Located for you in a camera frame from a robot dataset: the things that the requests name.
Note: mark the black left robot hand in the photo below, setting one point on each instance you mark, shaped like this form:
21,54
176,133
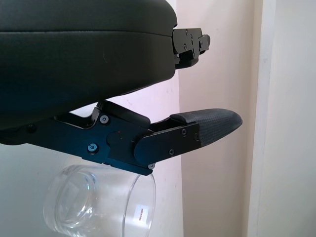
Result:
74,61

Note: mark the clear plastic cup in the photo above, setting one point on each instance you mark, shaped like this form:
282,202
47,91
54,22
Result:
98,202

